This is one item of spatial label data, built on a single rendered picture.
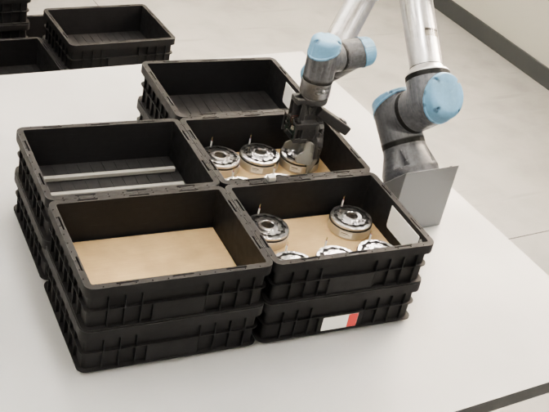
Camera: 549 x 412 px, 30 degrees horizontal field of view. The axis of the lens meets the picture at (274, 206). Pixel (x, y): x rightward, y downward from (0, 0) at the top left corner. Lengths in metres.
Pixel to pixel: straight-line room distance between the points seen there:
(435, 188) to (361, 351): 0.59
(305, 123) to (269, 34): 2.88
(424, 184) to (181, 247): 0.72
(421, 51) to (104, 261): 0.99
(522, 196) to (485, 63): 1.33
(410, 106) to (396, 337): 0.61
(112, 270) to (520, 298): 1.04
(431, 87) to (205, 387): 0.96
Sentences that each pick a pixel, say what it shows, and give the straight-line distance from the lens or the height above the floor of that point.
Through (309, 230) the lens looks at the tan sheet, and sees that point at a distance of 2.41.
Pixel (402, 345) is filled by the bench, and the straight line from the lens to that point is 2.37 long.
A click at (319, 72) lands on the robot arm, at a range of 2.45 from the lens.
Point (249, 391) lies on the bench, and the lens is 2.15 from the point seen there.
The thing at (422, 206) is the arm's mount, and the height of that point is 0.78.
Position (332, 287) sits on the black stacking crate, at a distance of 2.23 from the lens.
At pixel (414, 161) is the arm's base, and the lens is 2.66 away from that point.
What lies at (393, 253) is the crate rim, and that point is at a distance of 2.25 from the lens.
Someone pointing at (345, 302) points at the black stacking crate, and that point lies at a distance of 2.28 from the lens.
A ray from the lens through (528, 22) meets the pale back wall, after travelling 5.68.
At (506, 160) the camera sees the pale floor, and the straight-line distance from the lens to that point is 4.76.
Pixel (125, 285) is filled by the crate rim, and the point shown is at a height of 0.93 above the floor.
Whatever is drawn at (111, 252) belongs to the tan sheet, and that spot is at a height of 0.83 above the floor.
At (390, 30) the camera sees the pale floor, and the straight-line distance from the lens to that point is 5.76.
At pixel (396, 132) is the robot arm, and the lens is 2.69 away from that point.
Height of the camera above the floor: 2.18
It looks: 33 degrees down
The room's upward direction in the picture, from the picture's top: 12 degrees clockwise
